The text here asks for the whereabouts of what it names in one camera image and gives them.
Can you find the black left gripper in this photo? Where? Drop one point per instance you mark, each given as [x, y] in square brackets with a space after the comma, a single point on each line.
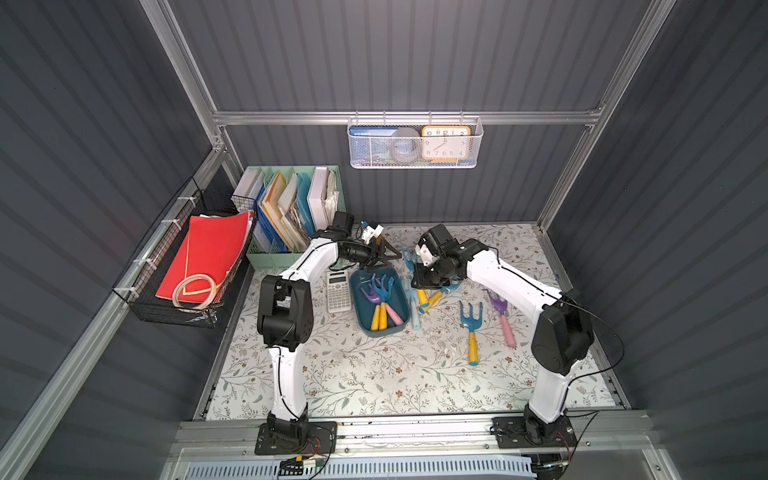
[374, 251]

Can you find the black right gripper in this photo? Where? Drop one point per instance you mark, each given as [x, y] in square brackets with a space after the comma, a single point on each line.
[425, 277]

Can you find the teal rake white handle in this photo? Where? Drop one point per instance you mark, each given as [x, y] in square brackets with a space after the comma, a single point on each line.
[414, 302]

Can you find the teal rake yellow handle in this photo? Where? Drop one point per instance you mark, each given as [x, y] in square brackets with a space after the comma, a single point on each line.
[430, 302]
[379, 284]
[472, 323]

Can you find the purple rake yellow handle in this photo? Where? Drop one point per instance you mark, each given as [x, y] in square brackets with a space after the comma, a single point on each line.
[374, 298]

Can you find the teal plastic storage box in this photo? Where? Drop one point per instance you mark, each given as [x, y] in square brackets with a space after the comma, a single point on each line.
[398, 310]

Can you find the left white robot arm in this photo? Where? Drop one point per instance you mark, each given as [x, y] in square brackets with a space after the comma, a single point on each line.
[286, 310]

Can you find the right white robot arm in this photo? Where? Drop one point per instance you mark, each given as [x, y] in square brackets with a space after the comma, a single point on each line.
[563, 332]

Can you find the white calculator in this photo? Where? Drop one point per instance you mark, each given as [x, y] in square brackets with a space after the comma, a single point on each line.
[338, 292]

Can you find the green file organizer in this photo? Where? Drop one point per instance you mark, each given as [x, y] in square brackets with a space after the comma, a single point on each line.
[291, 205]

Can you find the grey tape roll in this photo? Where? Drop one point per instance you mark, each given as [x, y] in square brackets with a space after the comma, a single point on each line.
[405, 146]

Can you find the orange white clock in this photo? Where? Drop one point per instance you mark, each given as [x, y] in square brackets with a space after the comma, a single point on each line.
[446, 144]

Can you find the red folder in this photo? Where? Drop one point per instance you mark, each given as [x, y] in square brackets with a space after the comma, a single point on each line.
[207, 255]

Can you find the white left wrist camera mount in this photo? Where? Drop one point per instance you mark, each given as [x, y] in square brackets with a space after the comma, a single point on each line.
[370, 231]

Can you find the white wire wall basket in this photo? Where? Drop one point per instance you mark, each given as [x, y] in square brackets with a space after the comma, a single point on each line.
[473, 122]

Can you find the blue box in wall basket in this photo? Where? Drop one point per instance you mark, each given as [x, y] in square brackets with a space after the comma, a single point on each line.
[370, 146]

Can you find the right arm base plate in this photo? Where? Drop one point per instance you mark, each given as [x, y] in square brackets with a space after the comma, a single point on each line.
[528, 431]

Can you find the black wire basket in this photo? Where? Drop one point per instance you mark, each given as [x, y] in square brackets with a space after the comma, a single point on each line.
[148, 270]

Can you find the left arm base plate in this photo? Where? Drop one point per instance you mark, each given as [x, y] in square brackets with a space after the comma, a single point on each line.
[278, 437]

